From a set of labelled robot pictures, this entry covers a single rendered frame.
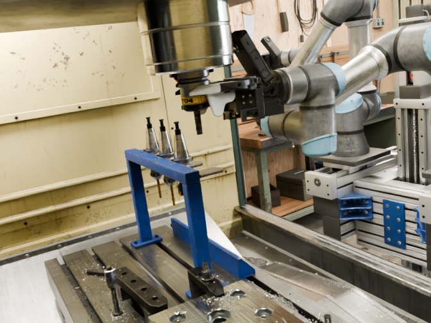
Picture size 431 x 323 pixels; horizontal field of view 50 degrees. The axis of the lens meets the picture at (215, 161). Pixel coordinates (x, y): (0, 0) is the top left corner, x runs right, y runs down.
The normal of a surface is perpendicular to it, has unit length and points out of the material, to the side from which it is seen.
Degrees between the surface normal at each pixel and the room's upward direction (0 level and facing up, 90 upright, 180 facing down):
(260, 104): 90
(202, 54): 90
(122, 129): 90
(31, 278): 24
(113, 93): 90
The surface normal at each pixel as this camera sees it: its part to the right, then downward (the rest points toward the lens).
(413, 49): -0.88, 0.21
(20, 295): 0.08, -0.83
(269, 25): 0.56, 0.12
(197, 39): 0.22, 0.19
